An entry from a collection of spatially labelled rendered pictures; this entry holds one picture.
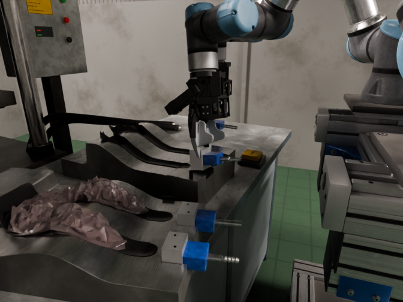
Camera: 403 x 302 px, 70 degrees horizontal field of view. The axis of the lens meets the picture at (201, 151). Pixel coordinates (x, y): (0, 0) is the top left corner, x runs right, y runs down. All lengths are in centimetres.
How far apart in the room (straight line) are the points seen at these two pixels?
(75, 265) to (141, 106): 298
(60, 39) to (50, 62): 11
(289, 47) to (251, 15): 223
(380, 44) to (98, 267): 92
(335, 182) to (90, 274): 42
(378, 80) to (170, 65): 244
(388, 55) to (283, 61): 194
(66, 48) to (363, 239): 134
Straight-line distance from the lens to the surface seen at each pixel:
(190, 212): 60
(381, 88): 100
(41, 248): 55
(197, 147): 71
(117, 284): 51
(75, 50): 153
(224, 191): 85
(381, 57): 102
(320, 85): 290
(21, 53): 123
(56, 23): 148
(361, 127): 101
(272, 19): 73
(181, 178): 72
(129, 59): 340
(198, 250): 53
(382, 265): 61
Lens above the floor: 121
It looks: 21 degrees down
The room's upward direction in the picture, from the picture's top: straight up
